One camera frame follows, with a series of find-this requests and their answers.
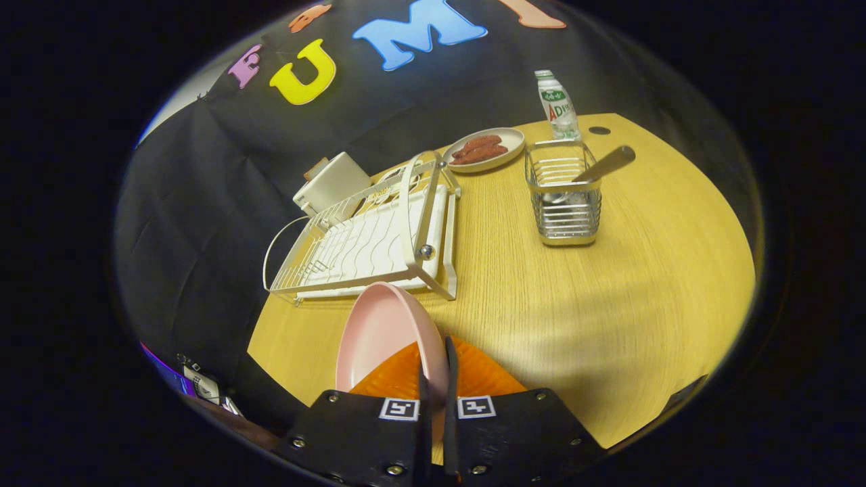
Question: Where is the pink plate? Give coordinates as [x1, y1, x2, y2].
[336, 282, 449, 448]

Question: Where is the white toaster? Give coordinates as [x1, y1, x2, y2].
[292, 152, 373, 217]

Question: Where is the white green drink bottle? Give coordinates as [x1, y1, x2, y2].
[534, 70, 583, 141]

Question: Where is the black backdrop cloth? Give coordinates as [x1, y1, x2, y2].
[115, 0, 745, 434]

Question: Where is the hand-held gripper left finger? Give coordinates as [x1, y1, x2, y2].
[274, 338, 434, 487]

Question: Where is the beige plate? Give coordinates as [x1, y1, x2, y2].
[443, 127, 526, 174]

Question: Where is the dark object with white labels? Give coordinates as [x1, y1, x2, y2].
[177, 352, 244, 417]

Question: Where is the metal spoon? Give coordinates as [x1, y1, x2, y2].
[541, 145, 637, 205]

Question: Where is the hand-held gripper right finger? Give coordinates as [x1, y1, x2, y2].
[443, 335, 608, 487]

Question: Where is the white wire dish rack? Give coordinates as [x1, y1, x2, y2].
[263, 150, 462, 306]

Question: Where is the metal wire basket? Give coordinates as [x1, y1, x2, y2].
[524, 139, 603, 247]

